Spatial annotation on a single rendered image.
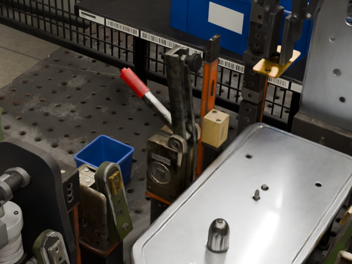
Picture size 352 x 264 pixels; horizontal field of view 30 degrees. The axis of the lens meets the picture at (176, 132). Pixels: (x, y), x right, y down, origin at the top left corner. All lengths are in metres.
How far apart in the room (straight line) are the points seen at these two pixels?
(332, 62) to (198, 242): 0.42
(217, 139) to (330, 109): 0.24
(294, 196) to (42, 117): 0.87
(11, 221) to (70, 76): 1.10
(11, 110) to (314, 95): 0.87
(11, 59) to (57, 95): 1.63
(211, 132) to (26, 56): 2.43
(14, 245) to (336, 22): 0.65
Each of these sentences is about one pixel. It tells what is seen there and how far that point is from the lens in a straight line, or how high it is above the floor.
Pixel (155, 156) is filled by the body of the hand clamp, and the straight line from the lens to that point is 1.10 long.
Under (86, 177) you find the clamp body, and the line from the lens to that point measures 0.99.
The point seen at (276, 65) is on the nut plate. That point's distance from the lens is 0.92.
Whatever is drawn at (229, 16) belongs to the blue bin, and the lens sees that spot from 1.37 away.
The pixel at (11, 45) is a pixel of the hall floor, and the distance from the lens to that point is 3.59.
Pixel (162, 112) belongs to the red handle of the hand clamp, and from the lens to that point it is 1.07.
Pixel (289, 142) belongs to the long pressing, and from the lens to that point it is 1.20.
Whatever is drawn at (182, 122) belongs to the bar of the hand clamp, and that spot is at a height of 1.10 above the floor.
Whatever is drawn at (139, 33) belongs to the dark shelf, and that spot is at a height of 1.01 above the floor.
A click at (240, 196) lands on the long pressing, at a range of 1.07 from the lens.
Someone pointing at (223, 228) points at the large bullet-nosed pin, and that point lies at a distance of 0.95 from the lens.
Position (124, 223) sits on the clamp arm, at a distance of 1.00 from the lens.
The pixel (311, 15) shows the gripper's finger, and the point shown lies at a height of 1.34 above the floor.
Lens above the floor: 1.70
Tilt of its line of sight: 36 degrees down
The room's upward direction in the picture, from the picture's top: 3 degrees clockwise
